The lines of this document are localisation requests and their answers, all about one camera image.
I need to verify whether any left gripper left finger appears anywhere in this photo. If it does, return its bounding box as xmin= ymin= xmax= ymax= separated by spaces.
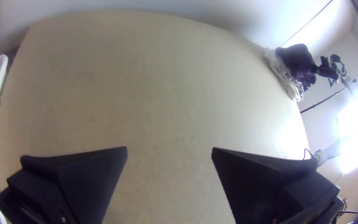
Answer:
xmin=0 ymin=146 xmax=128 ymax=224

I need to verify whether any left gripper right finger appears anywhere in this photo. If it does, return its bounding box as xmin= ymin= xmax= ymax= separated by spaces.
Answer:
xmin=211 ymin=147 xmax=344 ymax=224

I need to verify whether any pile of folded clothes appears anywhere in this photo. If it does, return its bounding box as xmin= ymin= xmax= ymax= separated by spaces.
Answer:
xmin=263 ymin=43 xmax=318 ymax=102

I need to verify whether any black tripod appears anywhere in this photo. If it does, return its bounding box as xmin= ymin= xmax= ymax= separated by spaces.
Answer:
xmin=300 ymin=54 xmax=358 ymax=114

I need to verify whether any black cable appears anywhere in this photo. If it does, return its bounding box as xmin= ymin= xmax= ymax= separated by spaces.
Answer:
xmin=302 ymin=148 xmax=320 ymax=161

